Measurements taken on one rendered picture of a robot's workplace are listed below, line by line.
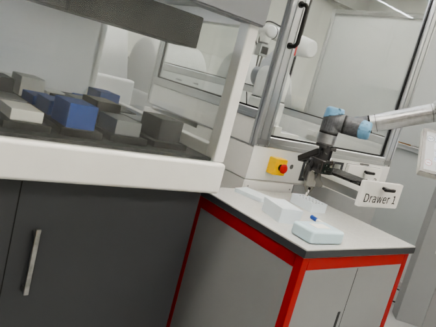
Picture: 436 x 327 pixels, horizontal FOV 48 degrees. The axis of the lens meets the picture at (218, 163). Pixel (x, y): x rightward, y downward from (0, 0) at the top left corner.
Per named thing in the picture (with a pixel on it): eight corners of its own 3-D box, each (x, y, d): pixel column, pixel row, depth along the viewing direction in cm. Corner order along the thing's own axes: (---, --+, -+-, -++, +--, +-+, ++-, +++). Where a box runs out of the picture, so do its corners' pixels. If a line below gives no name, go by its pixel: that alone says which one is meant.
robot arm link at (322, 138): (314, 130, 199) (328, 133, 204) (311, 141, 200) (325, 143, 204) (328, 134, 193) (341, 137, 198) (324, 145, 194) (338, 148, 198)
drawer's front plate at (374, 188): (396, 208, 216) (403, 185, 214) (357, 206, 198) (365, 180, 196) (392, 207, 218) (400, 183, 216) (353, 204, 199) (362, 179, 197)
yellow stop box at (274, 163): (285, 176, 210) (289, 160, 209) (273, 175, 205) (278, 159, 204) (276, 172, 214) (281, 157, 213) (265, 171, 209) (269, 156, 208)
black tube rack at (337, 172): (371, 196, 220) (375, 183, 219) (348, 194, 209) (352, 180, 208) (333, 181, 237) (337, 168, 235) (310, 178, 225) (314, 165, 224)
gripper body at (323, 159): (318, 174, 195) (327, 146, 192) (303, 169, 201) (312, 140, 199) (331, 176, 199) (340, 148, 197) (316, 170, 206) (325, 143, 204)
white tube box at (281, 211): (299, 225, 168) (303, 211, 167) (278, 222, 164) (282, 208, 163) (280, 212, 179) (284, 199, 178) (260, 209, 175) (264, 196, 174)
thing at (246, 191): (271, 201, 193) (272, 197, 193) (260, 202, 186) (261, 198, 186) (245, 190, 200) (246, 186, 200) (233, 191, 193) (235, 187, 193)
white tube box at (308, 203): (324, 213, 197) (327, 204, 196) (310, 212, 192) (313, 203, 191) (303, 202, 206) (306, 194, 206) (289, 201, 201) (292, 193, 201)
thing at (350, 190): (391, 204, 216) (396, 191, 215) (357, 201, 200) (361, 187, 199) (324, 176, 247) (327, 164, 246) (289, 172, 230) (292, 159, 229)
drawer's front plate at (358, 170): (376, 189, 260) (382, 169, 258) (343, 185, 242) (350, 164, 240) (373, 187, 262) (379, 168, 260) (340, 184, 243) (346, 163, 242)
